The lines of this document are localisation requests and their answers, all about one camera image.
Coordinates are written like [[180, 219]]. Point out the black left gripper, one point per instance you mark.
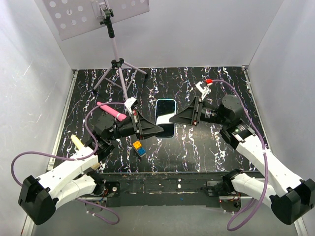
[[144, 126]]

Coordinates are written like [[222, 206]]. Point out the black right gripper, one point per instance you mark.
[[187, 115]]

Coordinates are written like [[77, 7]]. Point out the light blue phone case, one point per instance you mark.
[[175, 110]]

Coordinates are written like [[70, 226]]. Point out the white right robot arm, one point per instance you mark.
[[287, 195]]

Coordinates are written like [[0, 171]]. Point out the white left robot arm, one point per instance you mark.
[[41, 196]]

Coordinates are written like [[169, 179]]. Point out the orange and blue toy blocks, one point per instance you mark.
[[139, 149]]

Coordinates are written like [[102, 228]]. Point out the pink cylindrical stick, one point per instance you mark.
[[119, 116]]

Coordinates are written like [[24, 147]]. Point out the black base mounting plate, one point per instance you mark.
[[164, 189]]

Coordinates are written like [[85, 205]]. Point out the lilac music stand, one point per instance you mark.
[[77, 17]]

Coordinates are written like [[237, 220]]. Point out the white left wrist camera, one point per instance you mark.
[[130, 104]]

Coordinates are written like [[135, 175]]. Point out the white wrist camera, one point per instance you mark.
[[204, 87], [130, 104]]

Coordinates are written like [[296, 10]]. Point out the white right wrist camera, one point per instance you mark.
[[204, 87]]

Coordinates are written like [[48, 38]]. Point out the wooden handled tool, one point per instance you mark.
[[80, 145]]

